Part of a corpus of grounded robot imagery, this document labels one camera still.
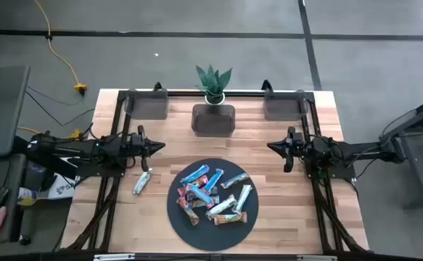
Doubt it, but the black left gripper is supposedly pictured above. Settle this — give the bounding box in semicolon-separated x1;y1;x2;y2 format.
126;125;166;173

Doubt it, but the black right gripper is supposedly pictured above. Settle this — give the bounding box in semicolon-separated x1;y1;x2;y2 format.
267;125;308;174

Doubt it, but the white printed granola bar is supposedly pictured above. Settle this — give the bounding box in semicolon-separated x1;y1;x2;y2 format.
131;167;155;196

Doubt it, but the bright blue granola bar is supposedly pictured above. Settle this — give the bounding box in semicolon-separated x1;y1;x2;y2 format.
179;164;211;185
201;167;225;195

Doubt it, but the blue white granola bar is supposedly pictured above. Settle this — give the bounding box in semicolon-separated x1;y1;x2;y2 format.
220;172;251;190

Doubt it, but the red pink granola bar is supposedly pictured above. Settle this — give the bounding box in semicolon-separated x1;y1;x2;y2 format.
176;174;210;197

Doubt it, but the white silver granola bar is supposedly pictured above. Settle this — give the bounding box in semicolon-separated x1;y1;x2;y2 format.
231;184;253;215
205;194;238;221

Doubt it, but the blue red granola bar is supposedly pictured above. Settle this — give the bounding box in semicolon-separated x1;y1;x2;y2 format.
184;183;216;210

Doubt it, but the red brown granola bar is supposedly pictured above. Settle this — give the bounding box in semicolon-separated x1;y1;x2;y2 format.
176;196;201;227

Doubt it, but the orange green granola bar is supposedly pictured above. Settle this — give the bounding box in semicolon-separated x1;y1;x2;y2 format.
213;211;249;226

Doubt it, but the grey translucent plastic bin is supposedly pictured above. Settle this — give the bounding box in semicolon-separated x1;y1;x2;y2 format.
123;88;169;120
263;88;309;122
191;103;237;138

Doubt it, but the white plant pot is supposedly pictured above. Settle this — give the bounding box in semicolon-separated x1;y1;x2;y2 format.
204;91;226;106

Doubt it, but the green snake plant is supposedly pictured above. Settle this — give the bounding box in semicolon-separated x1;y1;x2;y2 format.
194;64;234;104

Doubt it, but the white printed box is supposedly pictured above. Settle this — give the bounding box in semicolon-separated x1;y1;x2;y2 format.
46;173;78;201

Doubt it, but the round dark woven placemat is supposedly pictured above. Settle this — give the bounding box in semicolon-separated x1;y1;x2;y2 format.
166;157;260;252

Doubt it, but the dark metal stand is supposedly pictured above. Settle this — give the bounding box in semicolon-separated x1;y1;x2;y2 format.
379;91;423;211

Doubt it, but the small yellow labelled bottle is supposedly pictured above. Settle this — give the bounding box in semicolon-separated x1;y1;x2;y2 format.
16;186;40;207

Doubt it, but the dark side desk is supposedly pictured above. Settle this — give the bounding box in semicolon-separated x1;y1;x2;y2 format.
0;153;28;248

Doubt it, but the grey desk panel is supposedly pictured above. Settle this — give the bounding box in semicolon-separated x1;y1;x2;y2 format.
0;65;31;159

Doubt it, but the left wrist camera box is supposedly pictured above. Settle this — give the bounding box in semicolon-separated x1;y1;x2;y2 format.
129;132;144;148

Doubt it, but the black aluminium table frame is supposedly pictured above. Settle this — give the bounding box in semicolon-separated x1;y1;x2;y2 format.
60;80;371;254

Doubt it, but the yellow extension cable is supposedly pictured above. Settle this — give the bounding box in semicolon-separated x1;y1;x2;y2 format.
33;0;89;97
17;125;86;141

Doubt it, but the black floor cable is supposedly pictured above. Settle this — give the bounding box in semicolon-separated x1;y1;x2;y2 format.
25;85;87;107
24;90;96;128

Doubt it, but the silver metal bracket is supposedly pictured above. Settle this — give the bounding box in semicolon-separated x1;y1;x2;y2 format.
296;254;338;261
93;253;136;261

